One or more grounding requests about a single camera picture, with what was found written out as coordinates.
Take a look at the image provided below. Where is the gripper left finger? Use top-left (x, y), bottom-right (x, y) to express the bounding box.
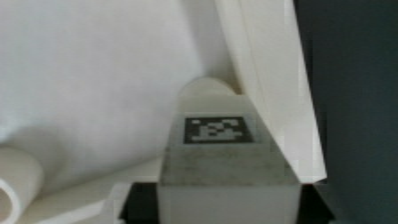
top-left (119, 182), bottom-right (160, 224)

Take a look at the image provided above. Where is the white leg with tag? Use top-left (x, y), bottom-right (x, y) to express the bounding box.
top-left (156, 78), bottom-right (300, 224)

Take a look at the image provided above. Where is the white square tabletop tray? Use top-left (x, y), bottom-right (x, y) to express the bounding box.
top-left (0, 0), bottom-right (325, 224)

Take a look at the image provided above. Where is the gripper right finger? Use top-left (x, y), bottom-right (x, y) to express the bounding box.
top-left (296, 181), bottom-right (336, 224)

